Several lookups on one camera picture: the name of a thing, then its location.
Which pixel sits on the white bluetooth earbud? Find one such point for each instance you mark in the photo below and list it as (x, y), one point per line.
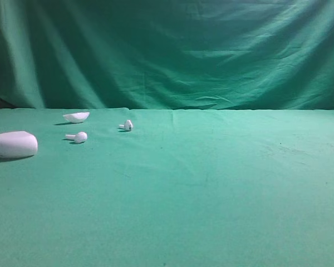
(127, 126)

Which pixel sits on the white earbud near case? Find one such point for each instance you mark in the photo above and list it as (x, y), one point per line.
(78, 138)

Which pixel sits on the white earbud case lid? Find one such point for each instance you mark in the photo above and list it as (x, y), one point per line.
(78, 117)

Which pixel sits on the white earbud case base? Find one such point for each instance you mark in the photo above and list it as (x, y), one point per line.
(17, 144)

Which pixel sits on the green table cloth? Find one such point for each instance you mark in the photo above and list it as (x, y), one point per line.
(182, 188)

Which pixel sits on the green backdrop cloth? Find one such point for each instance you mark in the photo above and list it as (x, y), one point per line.
(219, 55)

